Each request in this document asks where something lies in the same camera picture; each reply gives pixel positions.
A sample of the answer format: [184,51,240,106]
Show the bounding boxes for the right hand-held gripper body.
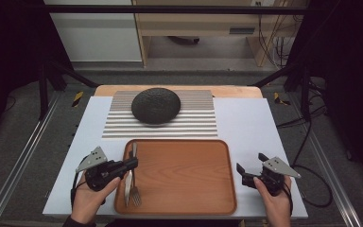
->
[241,156,302,197]

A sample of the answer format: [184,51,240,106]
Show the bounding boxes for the aluminium floor rail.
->
[287,94,363,227]
[0,94,61,227]

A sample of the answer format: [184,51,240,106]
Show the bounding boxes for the black metal stand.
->
[38,60,99,121]
[252,62,313,123]

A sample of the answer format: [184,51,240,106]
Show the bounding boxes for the person's left hand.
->
[70,172,121,225]

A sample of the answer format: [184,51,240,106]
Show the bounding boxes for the dark textured plate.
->
[130,87,182,125]

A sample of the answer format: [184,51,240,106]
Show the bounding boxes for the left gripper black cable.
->
[70,169,88,210]

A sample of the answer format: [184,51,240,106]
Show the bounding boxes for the silver fork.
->
[128,150,143,208]

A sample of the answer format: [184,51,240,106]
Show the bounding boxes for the hanging black cable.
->
[257,13,285,69]

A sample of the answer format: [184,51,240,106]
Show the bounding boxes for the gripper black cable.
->
[70,169,88,210]
[283,182,295,216]

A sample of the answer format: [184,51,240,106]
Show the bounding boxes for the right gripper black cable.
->
[283,182,295,216]

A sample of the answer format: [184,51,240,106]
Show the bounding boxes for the person's right hand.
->
[253,175,294,219]

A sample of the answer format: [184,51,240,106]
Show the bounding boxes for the striped placemat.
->
[101,90,219,140]

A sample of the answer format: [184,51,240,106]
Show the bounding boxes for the black curtain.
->
[287,0,363,183]
[0,0,74,146]

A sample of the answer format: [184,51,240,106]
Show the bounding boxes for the black horizontal bar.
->
[41,4,316,15]

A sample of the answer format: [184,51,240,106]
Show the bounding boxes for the wooden tray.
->
[113,138,238,217]

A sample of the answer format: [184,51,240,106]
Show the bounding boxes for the black floor cable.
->
[291,121,334,209]

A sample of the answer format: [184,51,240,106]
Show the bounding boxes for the light wooden desk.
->
[131,0,308,68]

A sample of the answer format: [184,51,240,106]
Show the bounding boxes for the person's dark clothing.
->
[105,218,242,227]

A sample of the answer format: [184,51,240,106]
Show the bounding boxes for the yellow black floor tape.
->
[273,92,291,106]
[71,91,85,108]

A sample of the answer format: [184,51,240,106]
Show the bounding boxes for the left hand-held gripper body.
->
[75,145,130,193]

